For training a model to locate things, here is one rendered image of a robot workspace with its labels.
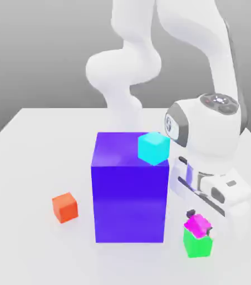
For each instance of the small orange cube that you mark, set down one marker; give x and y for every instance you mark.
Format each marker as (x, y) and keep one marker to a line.
(65, 208)

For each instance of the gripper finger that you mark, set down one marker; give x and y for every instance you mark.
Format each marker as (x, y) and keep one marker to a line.
(191, 213)
(209, 231)

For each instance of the small green cube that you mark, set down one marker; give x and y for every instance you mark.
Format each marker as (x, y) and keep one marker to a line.
(197, 247)

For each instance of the large blue box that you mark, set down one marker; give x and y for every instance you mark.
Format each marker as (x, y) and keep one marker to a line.
(128, 200)

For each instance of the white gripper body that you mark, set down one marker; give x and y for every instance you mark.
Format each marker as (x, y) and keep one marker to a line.
(202, 206)

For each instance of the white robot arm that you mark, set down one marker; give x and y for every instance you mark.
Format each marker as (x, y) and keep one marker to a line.
(214, 138)

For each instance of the small cyan cube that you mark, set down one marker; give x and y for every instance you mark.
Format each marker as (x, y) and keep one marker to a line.
(153, 147)

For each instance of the small magenta cube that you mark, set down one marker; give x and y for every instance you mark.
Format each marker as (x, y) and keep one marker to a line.
(198, 224)

